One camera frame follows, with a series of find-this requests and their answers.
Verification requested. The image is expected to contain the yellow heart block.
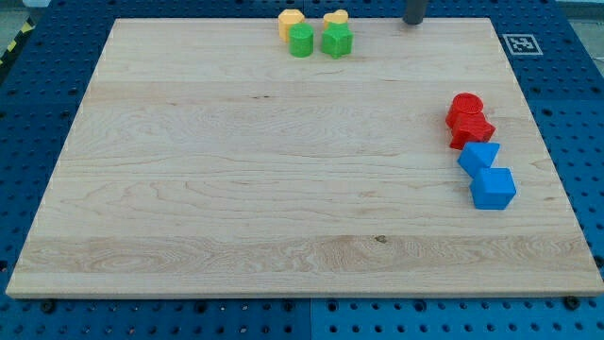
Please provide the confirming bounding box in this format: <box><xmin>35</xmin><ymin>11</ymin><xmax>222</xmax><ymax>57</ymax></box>
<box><xmin>323</xmin><ymin>9</ymin><xmax>349</xmax><ymax>29</ymax></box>

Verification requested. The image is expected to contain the wooden board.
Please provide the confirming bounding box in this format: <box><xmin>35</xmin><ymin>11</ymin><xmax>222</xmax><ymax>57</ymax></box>
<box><xmin>7</xmin><ymin>18</ymin><xmax>603</xmax><ymax>299</ymax></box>

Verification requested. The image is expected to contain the green cylinder block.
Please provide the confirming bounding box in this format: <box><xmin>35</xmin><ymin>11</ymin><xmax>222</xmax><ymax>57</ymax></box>
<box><xmin>289</xmin><ymin>23</ymin><xmax>314</xmax><ymax>58</ymax></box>

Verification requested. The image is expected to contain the green star block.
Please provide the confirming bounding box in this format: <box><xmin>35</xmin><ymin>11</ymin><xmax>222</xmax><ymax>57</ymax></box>
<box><xmin>321</xmin><ymin>23</ymin><xmax>354</xmax><ymax>59</ymax></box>

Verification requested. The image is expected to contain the yellow hexagon block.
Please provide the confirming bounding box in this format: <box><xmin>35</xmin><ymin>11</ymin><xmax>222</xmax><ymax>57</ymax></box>
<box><xmin>277</xmin><ymin>8</ymin><xmax>305</xmax><ymax>43</ymax></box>

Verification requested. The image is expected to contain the red star block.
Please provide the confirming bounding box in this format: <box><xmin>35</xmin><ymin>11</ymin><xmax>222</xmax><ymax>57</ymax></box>
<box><xmin>449</xmin><ymin>113</ymin><xmax>495</xmax><ymax>149</ymax></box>

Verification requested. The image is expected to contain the red cylinder block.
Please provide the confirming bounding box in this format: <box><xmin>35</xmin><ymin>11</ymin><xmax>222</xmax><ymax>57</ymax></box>
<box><xmin>445</xmin><ymin>93</ymin><xmax>483</xmax><ymax>128</ymax></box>

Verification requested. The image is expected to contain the blue triangle block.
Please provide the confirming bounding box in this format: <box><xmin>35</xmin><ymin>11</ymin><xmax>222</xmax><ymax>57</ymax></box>
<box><xmin>457</xmin><ymin>142</ymin><xmax>500</xmax><ymax>178</ymax></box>

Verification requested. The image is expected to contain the blue cube block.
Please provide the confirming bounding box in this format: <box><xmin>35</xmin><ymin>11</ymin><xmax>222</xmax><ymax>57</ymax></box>
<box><xmin>470</xmin><ymin>167</ymin><xmax>516</xmax><ymax>210</ymax></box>

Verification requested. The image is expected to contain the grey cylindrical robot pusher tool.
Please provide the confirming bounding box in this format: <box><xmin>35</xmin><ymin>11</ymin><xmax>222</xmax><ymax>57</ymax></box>
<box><xmin>402</xmin><ymin>0</ymin><xmax>428</xmax><ymax>26</ymax></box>

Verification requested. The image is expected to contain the white fiducial marker tag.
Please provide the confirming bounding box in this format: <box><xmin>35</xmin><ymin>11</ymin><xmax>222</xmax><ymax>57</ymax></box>
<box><xmin>502</xmin><ymin>33</ymin><xmax>543</xmax><ymax>56</ymax></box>

